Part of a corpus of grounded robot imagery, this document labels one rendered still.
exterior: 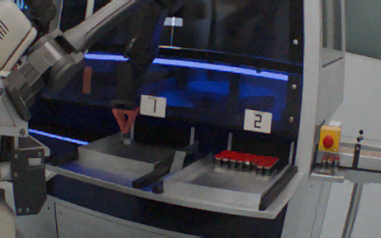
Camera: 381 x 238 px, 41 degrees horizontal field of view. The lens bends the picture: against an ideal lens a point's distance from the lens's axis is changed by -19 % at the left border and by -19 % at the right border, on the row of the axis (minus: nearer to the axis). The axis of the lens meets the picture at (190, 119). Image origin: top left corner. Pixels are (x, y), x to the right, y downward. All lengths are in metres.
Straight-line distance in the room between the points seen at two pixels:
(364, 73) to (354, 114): 0.50
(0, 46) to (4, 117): 0.19
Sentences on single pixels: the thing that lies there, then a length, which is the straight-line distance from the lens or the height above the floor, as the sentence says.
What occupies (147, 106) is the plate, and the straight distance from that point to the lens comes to 1.94.
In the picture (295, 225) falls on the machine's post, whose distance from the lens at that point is 1.88.
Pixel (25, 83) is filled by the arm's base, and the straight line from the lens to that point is 1.06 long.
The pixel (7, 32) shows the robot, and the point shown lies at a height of 1.31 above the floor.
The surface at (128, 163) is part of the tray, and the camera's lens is 1.71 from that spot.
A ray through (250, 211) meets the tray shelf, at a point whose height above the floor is 0.88.
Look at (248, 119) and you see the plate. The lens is 1.83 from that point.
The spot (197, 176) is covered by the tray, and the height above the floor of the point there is 0.88.
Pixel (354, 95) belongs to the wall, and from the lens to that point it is 6.40.
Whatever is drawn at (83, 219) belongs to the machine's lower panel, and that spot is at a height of 0.55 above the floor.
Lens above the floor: 1.37
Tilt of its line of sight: 11 degrees down
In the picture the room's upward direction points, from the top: 4 degrees clockwise
